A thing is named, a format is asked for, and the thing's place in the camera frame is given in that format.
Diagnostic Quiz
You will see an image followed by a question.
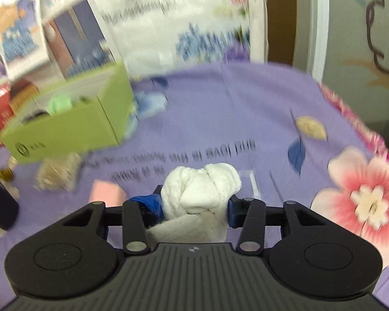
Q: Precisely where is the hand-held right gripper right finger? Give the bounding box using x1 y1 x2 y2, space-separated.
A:
227 195 327 254

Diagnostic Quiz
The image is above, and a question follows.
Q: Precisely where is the white floral printed cloth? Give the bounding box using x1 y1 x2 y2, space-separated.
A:
91 0 266 75

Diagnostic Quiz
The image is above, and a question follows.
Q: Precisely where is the purple floral bedsheet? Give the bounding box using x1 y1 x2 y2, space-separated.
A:
0 61 389 311

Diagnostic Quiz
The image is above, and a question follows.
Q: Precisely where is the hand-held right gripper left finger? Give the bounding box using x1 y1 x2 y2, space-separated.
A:
63 185 164 255

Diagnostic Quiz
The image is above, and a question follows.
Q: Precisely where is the green knotted towel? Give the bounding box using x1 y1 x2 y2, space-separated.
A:
47 94 73 115

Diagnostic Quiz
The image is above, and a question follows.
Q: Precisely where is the white knotted towel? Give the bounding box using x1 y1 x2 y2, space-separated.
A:
146 164 242 243

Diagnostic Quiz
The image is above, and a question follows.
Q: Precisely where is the black lidded cup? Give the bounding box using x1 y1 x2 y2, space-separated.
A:
0 162 19 230

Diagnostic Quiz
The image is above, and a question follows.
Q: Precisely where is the light green cardboard box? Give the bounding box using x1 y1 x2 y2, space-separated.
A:
0 61 137 166

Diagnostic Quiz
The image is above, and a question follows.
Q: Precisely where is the purple box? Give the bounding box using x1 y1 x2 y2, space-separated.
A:
42 0 117 78

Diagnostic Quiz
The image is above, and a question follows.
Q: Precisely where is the blue orange printed box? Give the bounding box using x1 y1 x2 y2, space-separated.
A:
0 0 51 78

